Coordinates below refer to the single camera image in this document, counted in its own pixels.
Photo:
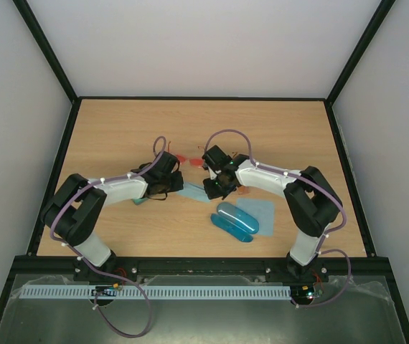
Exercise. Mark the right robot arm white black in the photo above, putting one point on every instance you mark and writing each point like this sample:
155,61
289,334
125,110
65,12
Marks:
313,203

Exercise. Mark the light blue slotted cable duct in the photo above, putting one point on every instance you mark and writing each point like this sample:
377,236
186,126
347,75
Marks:
81,292

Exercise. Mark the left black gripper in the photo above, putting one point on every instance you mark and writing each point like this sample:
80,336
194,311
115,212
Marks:
178,183

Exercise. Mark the black metal frame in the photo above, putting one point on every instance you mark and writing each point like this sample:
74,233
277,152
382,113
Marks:
370,265

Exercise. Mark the orange sunglasses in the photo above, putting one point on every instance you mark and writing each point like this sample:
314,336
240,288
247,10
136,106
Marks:
243,190

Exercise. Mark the light blue cleaning cloth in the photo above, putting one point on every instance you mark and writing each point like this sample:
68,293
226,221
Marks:
194,192

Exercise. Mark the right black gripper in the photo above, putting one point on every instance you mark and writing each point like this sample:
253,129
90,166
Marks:
211,187

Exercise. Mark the green glasses case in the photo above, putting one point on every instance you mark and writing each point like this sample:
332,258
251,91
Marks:
139,201

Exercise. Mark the blue transparent glasses case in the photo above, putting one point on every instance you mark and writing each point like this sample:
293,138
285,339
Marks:
235,221

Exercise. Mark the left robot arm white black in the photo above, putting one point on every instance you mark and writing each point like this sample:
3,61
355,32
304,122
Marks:
72,213

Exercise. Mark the red sunglasses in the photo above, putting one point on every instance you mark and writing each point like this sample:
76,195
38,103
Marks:
197,162

